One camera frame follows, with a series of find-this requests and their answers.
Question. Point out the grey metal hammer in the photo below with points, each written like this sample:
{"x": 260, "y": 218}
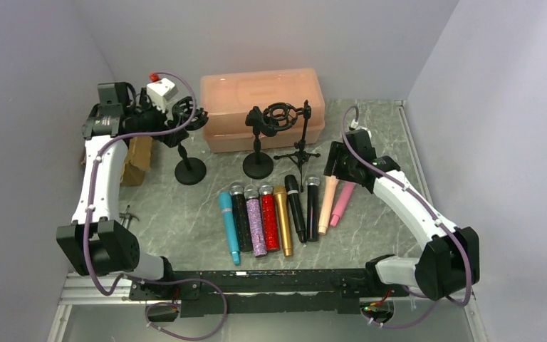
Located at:
{"x": 127, "y": 217}

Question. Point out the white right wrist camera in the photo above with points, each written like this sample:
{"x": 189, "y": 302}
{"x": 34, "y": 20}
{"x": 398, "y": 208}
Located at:
{"x": 354, "y": 126}

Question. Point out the brown cardboard box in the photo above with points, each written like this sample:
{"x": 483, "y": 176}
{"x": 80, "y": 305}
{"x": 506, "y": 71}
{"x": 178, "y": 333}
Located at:
{"x": 136, "y": 160}

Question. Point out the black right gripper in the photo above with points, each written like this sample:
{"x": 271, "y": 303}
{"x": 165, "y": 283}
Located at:
{"x": 335, "y": 160}

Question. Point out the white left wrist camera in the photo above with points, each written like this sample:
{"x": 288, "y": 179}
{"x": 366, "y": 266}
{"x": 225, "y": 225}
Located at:
{"x": 162, "y": 93}

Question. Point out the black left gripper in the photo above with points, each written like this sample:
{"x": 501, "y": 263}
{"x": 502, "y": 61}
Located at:
{"x": 172, "y": 125}

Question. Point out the slim black microphone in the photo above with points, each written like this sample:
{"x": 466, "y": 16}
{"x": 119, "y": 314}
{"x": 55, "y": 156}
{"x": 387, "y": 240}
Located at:
{"x": 293, "y": 197}

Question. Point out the peach beige microphone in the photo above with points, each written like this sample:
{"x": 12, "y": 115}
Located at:
{"x": 330, "y": 185}

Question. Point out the black glitter microphone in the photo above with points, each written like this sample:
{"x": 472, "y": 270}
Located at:
{"x": 241, "y": 219}

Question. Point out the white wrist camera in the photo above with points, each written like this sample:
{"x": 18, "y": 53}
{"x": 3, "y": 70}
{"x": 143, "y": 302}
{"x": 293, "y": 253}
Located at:
{"x": 354, "y": 126}
{"x": 162, "y": 93}

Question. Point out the gold microphone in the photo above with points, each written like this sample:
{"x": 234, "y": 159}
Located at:
{"x": 280, "y": 197}

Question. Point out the purple glitter microphone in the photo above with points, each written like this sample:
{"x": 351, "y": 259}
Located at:
{"x": 253, "y": 205}

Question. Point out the black tripod shock mount stand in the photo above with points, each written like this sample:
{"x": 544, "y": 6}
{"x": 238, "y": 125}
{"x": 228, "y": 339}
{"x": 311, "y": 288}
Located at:
{"x": 294, "y": 126}

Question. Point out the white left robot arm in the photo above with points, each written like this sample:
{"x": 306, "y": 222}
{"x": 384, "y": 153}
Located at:
{"x": 96, "y": 242}

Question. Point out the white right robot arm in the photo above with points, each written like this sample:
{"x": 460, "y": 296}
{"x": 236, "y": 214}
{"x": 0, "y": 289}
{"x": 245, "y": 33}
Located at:
{"x": 449, "y": 261}

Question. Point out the black clip round-base stand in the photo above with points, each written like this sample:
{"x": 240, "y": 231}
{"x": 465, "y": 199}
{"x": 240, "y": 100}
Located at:
{"x": 257, "y": 165}

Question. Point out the black silver-head microphone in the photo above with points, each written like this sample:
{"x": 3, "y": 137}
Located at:
{"x": 312, "y": 186}

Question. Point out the pink microphone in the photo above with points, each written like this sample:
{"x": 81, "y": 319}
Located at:
{"x": 341, "y": 203}

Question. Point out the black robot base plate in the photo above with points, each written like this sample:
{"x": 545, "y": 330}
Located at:
{"x": 202, "y": 293}

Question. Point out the pink plastic storage box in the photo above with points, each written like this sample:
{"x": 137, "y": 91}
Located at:
{"x": 229, "y": 97}

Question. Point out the blue plastic microphone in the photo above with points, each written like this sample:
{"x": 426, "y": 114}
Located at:
{"x": 225, "y": 205}

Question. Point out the red glitter microphone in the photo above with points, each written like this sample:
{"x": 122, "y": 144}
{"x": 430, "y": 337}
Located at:
{"x": 268, "y": 213}

